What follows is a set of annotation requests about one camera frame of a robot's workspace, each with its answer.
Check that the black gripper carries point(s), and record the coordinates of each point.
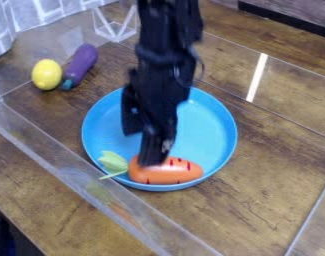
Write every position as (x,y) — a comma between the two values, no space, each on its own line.
(158,87)

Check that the dark wooden board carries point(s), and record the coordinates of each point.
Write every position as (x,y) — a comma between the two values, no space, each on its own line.
(281,18)

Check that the yellow toy lemon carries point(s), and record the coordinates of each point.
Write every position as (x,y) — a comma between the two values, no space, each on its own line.
(46,74)

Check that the purple toy eggplant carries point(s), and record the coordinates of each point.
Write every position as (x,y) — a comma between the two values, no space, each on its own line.
(83,60)

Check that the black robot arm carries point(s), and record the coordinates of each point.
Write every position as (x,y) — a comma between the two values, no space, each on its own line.
(171,27)

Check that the clear acrylic barrier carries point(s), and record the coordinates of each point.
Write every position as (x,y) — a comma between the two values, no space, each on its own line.
(154,229)

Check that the orange toy carrot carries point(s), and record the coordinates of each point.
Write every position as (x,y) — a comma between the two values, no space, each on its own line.
(174,171)

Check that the blue round tray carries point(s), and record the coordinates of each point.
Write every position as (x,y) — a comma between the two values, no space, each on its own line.
(206,137)

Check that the grey white curtain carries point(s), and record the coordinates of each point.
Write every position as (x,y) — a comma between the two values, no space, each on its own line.
(24,14)

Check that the clear acrylic stand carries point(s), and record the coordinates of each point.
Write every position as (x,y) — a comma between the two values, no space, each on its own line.
(111,30)

